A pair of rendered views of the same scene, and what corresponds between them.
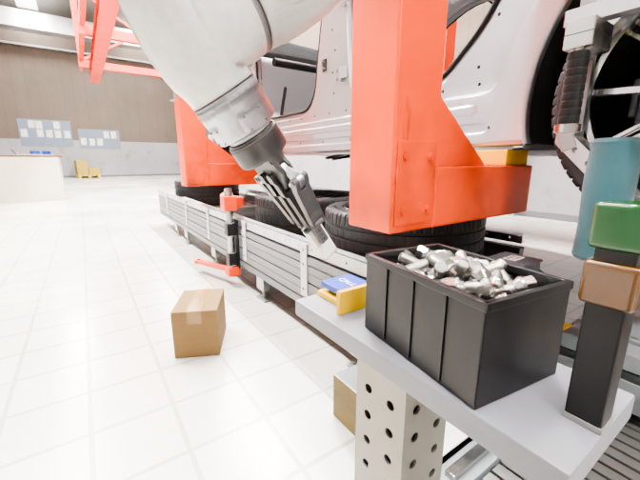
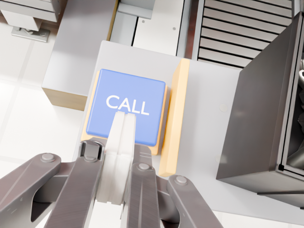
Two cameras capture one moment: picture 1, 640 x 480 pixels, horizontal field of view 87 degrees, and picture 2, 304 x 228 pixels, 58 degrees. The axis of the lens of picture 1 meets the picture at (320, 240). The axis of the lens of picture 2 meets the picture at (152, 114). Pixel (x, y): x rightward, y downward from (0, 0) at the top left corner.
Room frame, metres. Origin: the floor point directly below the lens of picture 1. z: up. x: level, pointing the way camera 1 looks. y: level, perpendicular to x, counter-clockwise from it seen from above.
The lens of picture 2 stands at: (0.54, 0.02, 0.74)
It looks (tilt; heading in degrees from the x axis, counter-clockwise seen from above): 71 degrees down; 287
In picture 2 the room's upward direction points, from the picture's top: 28 degrees clockwise
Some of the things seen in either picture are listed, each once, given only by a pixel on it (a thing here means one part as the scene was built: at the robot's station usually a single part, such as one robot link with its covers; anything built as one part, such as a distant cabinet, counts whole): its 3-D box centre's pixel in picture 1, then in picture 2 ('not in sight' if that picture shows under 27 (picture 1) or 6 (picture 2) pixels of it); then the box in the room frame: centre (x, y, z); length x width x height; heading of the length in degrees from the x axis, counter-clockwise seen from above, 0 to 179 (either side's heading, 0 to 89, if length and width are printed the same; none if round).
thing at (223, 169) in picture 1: (238, 161); not in sight; (2.69, 0.63, 0.69); 0.52 x 0.17 x 0.35; 125
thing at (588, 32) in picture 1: (588, 36); not in sight; (0.72, -0.52, 0.93); 0.09 x 0.05 x 0.05; 125
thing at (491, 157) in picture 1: (496, 157); not in sight; (1.20, -0.61, 0.71); 0.14 x 0.14 x 0.05; 35
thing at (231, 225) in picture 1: (230, 233); not in sight; (1.86, 0.50, 0.30); 0.09 x 0.05 x 0.50; 35
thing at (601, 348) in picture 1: (607, 320); not in sight; (0.28, -0.26, 0.55); 0.03 x 0.03 x 0.21; 35
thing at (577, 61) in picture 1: (572, 90); not in sight; (0.71, -0.49, 0.83); 0.04 x 0.04 x 0.16
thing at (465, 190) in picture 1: (467, 161); not in sight; (1.10, -0.47, 0.69); 0.52 x 0.17 x 0.35; 125
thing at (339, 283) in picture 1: (347, 287); (126, 108); (0.58, -0.05, 0.47); 0.07 x 0.07 x 0.02; 35
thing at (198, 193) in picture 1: (208, 190); not in sight; (3.70, 1.21, 0.39); 0.66 x 0.66 x 0.24
